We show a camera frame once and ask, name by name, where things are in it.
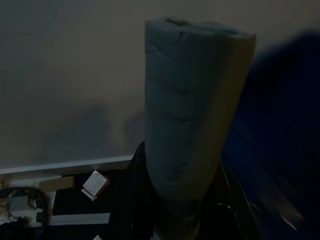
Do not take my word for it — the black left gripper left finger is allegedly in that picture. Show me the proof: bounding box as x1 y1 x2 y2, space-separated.
109 139 161 240

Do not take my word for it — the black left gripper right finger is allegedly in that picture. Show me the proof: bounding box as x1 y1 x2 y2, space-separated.
198 159 263 240

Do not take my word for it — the blue long-handled dustpan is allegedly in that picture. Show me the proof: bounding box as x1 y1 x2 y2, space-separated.
222 29 320 240

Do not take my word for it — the small white box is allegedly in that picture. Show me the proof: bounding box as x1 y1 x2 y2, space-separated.
80 169 110 201

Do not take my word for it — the white baseboard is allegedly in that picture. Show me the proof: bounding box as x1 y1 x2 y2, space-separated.
0 154 135 176

